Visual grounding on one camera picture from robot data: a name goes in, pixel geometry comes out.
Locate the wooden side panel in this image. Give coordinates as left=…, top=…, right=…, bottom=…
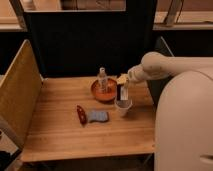
left=0, top=39, right=42, bottom=149

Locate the red pocket knife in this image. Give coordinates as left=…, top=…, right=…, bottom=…
left=77, top=105, right=87, bottom=125

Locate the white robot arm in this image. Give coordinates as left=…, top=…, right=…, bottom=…
left=117, top=52, right=213, bottom=171

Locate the orange ceramic bowl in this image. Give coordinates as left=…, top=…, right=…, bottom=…
left=90, top=78, right=117, bottom=102

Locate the blue eraser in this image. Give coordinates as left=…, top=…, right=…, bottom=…
left=88, top=110, right=109, bottom=122

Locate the black back panel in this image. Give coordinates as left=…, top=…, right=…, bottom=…
left=24, top=0, right=157, bottom=77

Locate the white ceramic cup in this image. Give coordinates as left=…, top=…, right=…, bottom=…
left=114, top=100, right=132, bottom=117

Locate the clear plastic bottle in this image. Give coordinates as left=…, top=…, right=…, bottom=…
left=98, top=67, right=108, bottom=93

